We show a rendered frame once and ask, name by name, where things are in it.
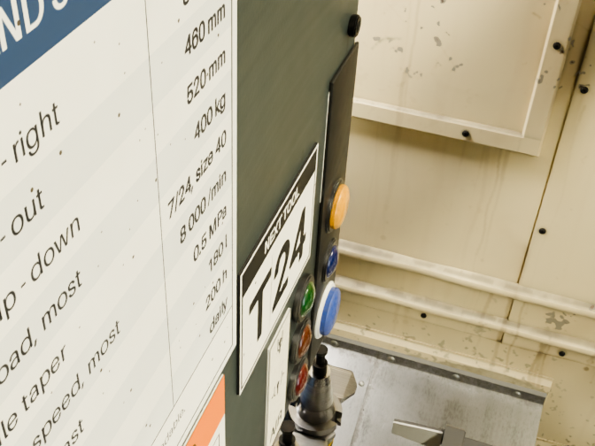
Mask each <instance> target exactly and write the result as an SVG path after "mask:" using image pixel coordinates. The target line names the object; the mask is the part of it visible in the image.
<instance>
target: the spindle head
mask: <svg viewBox="0 0 595 446"><path fill-rule="evenodd" d="M358 5H359V0H237V45H236V346H235V347H234V349H233V351H232V353H231V355H230V357H229V359H228V361H227V363H226V364H225V366H224V368H223V370H222V371H221V373H220V376H219V378H218V380H219V379H220V377H221V375H222V374H223V375H224V388H225V446H264V441H265V416H266V392H267V349H268V347H269V345H270V343H271V341H272V340H273V338H274V335H275V333H276V331H277V329H278V327H279V326H280V324H281V322H282V319H283V317H284V315H285V313H286V311H287V310H288V308H290V338H289V353H288V368H287V383H286V398H285V409H286V407H287V404H288V402H289V399H288V397H287V393H288V386H289V382H290V376H291V373H292V370H293V367H294V364H292V363H291V362H290V346H291V343H292V339H293V335H294V333H295V330H296V327H297V325H298V323H295V322H294V320H293V319H292V309H293V304H294V299H295V295H296V293H297V290H298V285H299V282H300V281H301V279H302V277H303V276H304V275H305V274H307V273H311V274H312V275H313V277H314V269H315V258H316V247H317V235H318V225H319V214H320V199H321V177H322V167H323V156H324V144H325V134H326V122H327V111H328V93H329V83H330V82H331V80H332V79H333V77H334V75H335V74H336V72H337V70H338V68H339V67H340V65H341V64H342V63H343V61H344V59H345V58H346V56H347V55H348V53H349V51H350V50H351V48H352V46H353V44H354V42H355V37H356V36H358V34H359V30H360V25H361V17H360V16H359V15H358ZM316 142H317V143H318V144H319V146H318V157H317V169H316V182H315V193H314V205H313V228H312V240H311V252H310V257H309V258H308V260H307V262H306V264H305V267H304V269H303V271H302V273H301V274H300V276H299V278H298V280H297V283H296V285H295V287H294V289H293V290H292V292H291V294H290V297H289V299H288V301H287V303H286V304H285V306H284V308H283V310H282V313H281V315H280V317H279V319H278V320H277V322H276V324H275V326H274V329H273V331H272V333H271V334H270V336H269V338H268V340H267V343H266V345H265V347H264V349H263V350H262V352H261V354H260V356H259V359H258V361H257V363H256V365H255V366H254V368H253V370H252V372H251V375H250V377H249V379H248V380H247V382H246V384H245V386H244V388H243V391H242V393H241V395H240V394H239V395H237V394H236V348H237V274H238V273H239V271H240V269H241V268H242V266H243V264H244V262H245V260H246V258H247V257H248V256H249V254H250V253H251V250H252V249H253V247H254V245H255V244H256V242H257V240H258V239H259V237H260V235H261V234H262V232H263V230H264V229H265V227H266V225H267V223H268V221H269V220H270V219H271V217H272V215H273V214H274V211H275V210H276V208H277V206H278V205H279V203H280V202H281V200H282V198H283V196H284V195H285V193H286V191H287V190H288V188H289V186H290V184H291V183H292V181H293V180H294V178H295V176H296V175H297V173H298V171H299V169H300V167H301V166H302V164H303V163H304V161H305V159H306V157H307V156H308V154H309V152H310V151H311V149H312V147H313V146H314V144H315V143H316ZM218 380H216V382H215V384H214V386H213V388H212V391H211V392H210V394H209V396H208V397H207V399H206V401H205V403H204V405H203V407H202V409H201V411H200V413H199V414H198V415H197V418H196V420H195V422H194V424H193V426H192V427H191V429H190V431H189V433H188V435H187V436H186V438H185V440H184V442H183V444H182V446H183V445H184V443H185V442H186V440H187V439H188V437H189V434H190V432H191V430H192V428H193V427H194V426H195V424H196V422H197V419H198V417H199V416H200V414H201V412H202V410H203V409H204V407H205V405H206V403H207V401H208V399H209V397H210V395H211V393H212V392H213V390H214V388H215V386H216V384H217V382H218Z"/></svg>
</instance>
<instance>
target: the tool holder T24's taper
mask: <svg viewBox="0 0 595 446"><path fill-rule="evenodd" d="M308 372H309V374H308V380H307V383H306V385H305V389H304V390H303V391H302V393H301V394H300V396H299V399H298V402H297V414H298V415H299V417H300V418H301V419H302V420H304V421H305V422H307V423H310V424H315V425H318V424H323V423H326V422H328V421H329V420H330V419H331V418H332V417H333V415H334V413H335V404H334V396H333V388H332V380H331V371H330V368H329V366H328V368H327V373H326V374H325V375H323V376H316V375H314V374H313V373H312V367H311V369H310V370H309V371H308Z"/></svg>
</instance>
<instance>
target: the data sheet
mask: <svg viewBox="0 0 595 446"><path fill-rule="evenodd" d="M236 45H237V0H0V446H182V444H183V442H184V440H185V438H186V436H187V435H188V433H189V431H190V429H191V427H192V426H193V424H194V422H195V420H196V418H197V415H198V414H199V413H200V411H201V409H202V407H203V405H204V403H205V401H206V399H207V397H208V396H209V394H210V392H211V391H212V389H213V386H214V384H215V382H216V380H218V378H219V376H220V373H221V371H222V370H223V368H224V366H225V364H226V363H227V361H228V359H229V357H230V355H231V353H232V351H233V349H234V347H235V346H236Z"/></svg>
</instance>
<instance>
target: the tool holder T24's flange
mask: <svg viewBox="0 0 595 446"><path fill-rule="evenodd" d="M333 396H334V404H335V413H334V415H333V417H332V418H331V419H330V420H329V421H328V422H326V423H323V424H318V425H315V424H310V423H307V422H305V421H304V420H302V419H301V418H300V417H299V415H298V412H297V404H298V399H297V401H296V402H297V403H296V404H295V405H294V406H292V405H289V417H288V420H291V421H293V422H294V424H295V430H297V431H299V432H300V433H302V434H307V435H310V436H317V437H320V438H322V439H326V440H327V442H329V441H331V440H332V439H334V438H335V437H336V433H335V432H334V431H335V430H336V426H341V418H342V414H343V407H342V405H341V402H340V401H339V399H338V398H337V397H336V396H335V395H334V394H333ZM298 398H299V397H298Z"/></svg>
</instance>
